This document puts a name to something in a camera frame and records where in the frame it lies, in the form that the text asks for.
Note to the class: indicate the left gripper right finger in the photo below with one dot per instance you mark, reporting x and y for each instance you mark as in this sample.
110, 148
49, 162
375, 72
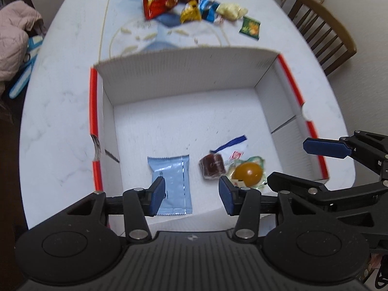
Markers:
245, 203

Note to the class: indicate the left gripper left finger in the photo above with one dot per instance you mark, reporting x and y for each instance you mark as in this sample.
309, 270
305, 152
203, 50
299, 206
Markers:
139, 203

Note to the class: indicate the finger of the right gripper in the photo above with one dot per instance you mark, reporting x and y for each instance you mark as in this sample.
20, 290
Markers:
366, 148
371, 198

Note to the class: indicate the braised egg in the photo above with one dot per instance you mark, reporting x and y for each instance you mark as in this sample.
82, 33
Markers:
249, 173

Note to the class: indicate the light blue wafer packet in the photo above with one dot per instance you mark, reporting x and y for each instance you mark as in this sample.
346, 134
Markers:
177, 196

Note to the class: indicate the white blue candy wrapper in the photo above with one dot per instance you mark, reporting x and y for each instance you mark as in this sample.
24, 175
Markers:
232, 150

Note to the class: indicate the dark brown jelly candy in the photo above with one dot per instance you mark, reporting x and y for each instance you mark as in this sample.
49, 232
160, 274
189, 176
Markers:
212, 166

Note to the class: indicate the green cracker packet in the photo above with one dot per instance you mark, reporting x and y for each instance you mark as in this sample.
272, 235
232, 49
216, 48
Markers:
250, 27

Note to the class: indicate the cream yellow snack bag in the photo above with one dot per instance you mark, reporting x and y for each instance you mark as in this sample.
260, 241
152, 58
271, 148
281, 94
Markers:
231, 11

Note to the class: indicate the blue black snack packet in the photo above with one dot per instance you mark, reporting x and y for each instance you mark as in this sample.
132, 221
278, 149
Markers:
207, 9

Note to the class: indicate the yellow snack packet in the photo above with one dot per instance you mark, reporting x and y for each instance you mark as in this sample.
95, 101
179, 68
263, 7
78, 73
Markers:
191, 12

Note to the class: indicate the clear orange sausage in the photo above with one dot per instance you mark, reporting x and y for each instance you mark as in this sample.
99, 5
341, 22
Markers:
218, 21

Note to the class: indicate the white red cardboard box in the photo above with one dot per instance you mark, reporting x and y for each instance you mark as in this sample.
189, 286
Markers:
179, 102

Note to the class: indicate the brown wooden chair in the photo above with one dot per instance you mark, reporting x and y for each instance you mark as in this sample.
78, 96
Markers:
327, 37

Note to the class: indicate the pink padded jacket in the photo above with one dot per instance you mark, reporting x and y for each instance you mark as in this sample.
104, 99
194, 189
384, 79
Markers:
17, 20

